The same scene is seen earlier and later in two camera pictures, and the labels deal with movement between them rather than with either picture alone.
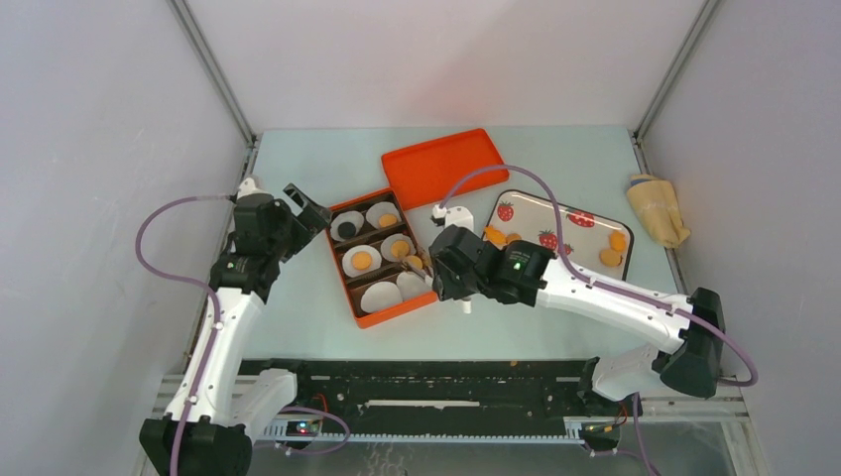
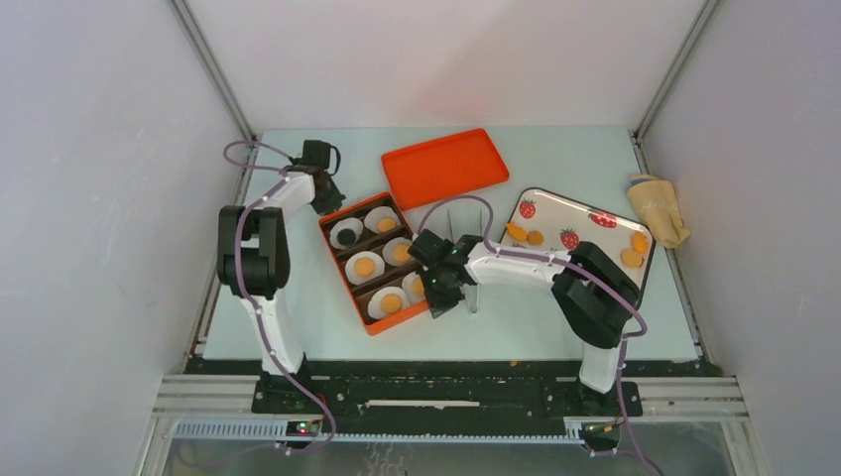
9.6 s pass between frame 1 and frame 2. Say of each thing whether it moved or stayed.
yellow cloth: stayed
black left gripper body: moved
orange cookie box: stayed
